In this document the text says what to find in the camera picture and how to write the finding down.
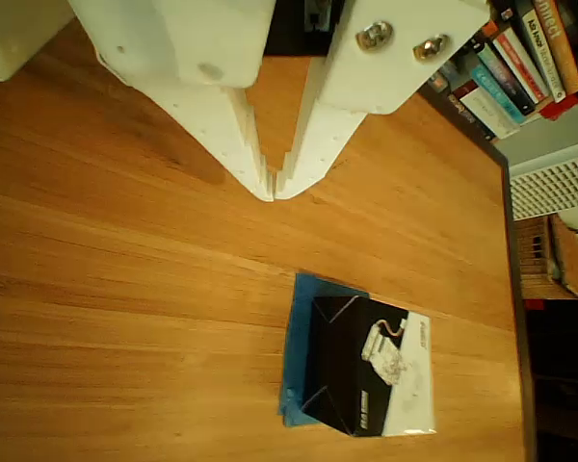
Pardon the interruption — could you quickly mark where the black white servo box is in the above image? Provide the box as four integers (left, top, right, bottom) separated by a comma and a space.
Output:
301, 295, 438, 438

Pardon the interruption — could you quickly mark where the blue tape square target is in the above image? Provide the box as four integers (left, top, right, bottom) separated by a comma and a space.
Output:
275, 271, 372, 428

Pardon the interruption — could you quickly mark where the black book white lettering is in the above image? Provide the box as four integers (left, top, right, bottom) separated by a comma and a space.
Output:
426, 66, 496, 144

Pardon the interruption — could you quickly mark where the white book grey lettering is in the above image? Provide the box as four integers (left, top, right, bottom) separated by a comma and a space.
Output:
458, 84, 520, 141

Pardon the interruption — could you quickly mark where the dark purple book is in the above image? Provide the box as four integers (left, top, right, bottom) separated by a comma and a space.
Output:
481, 42, 539, 116

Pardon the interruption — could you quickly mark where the red white striped book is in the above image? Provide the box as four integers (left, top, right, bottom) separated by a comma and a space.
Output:
491, 33, 551, 106

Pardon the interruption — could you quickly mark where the white Modern Romance book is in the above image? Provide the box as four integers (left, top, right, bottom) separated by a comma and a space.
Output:
515, 9, 567, 101

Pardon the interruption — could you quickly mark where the tan Connect book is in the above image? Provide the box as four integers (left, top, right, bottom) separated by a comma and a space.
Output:
529, 0, 578, 96

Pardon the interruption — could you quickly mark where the white radiator grille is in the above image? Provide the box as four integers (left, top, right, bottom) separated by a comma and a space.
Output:
505, 151, 578, 222

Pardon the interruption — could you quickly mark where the brown wicker basket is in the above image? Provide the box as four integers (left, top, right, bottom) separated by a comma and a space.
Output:
513, 214, 578, 305

